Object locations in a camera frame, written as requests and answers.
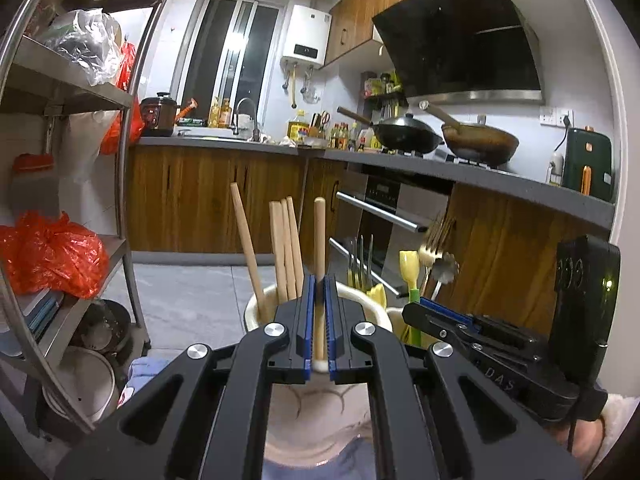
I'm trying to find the yellow cooking oil bottle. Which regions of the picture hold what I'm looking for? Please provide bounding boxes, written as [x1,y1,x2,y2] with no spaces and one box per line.
[287,109,312,142]

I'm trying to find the kitchen window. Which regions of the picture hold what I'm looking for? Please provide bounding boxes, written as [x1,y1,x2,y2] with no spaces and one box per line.
[171,0,284,127]

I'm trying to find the gold fork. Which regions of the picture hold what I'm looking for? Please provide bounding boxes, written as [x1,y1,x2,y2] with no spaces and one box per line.
[418,212,457,291]

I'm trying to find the white water heater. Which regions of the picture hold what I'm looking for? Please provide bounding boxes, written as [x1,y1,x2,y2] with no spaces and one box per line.
[279,4,333,72]

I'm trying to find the tall white ceramic utensil holder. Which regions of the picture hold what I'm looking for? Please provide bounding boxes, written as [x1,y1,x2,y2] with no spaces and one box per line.
[243,281,397,465]

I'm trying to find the black wok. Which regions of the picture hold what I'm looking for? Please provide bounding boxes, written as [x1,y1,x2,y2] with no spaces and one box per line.
[336,106,444,154]

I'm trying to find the person's right forearm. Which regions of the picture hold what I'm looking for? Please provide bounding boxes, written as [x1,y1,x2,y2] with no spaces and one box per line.
[592,394,640,471]

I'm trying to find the wall spice rack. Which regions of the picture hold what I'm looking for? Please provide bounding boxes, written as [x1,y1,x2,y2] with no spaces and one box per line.
[361,71,407,112]

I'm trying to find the built-in oven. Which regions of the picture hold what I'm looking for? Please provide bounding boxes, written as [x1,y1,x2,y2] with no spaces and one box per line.
[327,166,453,297]

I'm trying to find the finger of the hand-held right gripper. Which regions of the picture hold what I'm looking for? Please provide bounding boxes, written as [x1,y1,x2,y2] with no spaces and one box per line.
[402,301,468,350]
[419,296,482,327]

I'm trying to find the silver flower-shaped spoon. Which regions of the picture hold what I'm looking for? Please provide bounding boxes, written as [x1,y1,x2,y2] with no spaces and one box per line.
[430,253,460,304]

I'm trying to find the black range hood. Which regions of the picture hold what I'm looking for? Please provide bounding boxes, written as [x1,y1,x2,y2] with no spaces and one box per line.
[371,0,545,107]

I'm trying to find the wooden kitchen counter cabinets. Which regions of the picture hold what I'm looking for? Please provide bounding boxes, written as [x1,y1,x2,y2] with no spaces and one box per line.
[125,134,617,343]

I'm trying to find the wooden wall cabinets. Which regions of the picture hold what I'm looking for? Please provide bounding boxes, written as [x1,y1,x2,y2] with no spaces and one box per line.
[324,0,572,69]

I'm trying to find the wooden utensil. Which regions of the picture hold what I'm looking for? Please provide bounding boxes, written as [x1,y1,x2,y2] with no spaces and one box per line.
[280,198,299,301]
[230,182,267,323]
[313,197,328,362]
[269,201,290,306]

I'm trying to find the white container with red lid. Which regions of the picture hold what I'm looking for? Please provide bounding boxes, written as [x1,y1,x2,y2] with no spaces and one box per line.
[10,152,57,212]

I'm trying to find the metal sink faucet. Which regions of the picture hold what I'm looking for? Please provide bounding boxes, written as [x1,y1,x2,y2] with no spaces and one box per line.
[234,97,262,142]

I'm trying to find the dark red rice cooker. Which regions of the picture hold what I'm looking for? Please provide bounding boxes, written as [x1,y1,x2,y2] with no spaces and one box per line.
[139,91,179,138]

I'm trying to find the yellow tulip spoon green handle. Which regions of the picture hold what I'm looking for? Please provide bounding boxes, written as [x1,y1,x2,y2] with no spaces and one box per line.
[398,249,422,347]

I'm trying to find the row of seasoning bottles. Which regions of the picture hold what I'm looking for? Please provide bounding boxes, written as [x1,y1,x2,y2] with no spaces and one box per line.
[326,121,376,154]

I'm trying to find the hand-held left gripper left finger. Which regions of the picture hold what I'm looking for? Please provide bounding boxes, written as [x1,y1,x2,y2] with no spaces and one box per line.
[52,275,317,480]

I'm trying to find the white wall socket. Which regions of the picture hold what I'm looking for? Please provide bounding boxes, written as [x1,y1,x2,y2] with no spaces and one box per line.
[539,107,574,127]

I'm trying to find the person's right hand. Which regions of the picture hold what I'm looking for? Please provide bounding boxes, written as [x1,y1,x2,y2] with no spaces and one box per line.
[542,417,608,468]

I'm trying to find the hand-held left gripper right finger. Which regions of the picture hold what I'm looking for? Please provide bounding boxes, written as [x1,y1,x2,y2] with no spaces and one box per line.
[322,275,583,480]

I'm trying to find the metal shelf rack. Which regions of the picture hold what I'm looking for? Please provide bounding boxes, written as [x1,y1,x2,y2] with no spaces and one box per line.
[0,0,172,442]

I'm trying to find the white enamel pot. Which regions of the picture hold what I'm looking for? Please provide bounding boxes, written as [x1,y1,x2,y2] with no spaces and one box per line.
[41,344,122,423]

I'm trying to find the crumpled red plastic bag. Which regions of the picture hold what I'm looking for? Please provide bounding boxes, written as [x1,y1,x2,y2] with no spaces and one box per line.
[0,211,112,302]

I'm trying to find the brown wok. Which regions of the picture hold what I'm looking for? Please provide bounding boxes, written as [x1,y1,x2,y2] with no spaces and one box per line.
[424,101,520,164]

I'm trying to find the white plastic bag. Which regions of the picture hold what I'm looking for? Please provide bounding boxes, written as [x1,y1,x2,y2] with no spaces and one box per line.
[64,109,122,187]

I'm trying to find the hanging red plastic bag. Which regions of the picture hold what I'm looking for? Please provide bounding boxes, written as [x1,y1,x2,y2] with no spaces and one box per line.
[99,41,147,157]

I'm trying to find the clear plastic bag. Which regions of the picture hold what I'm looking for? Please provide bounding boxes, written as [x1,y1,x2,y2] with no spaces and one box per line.
[44,7,124,87]

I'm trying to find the wooden spoon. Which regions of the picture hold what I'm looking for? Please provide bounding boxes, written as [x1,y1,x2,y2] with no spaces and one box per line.
[286,196,306,291]

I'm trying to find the green air fryer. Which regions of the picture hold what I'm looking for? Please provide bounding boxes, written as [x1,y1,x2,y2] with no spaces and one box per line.
[561,127,616,204]

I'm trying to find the dark metal pot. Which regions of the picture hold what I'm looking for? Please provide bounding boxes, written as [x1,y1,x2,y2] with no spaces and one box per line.
[74,299,134,357]

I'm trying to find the silver fork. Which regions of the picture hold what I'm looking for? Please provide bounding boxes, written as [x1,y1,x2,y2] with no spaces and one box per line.
[348,236,364,291]

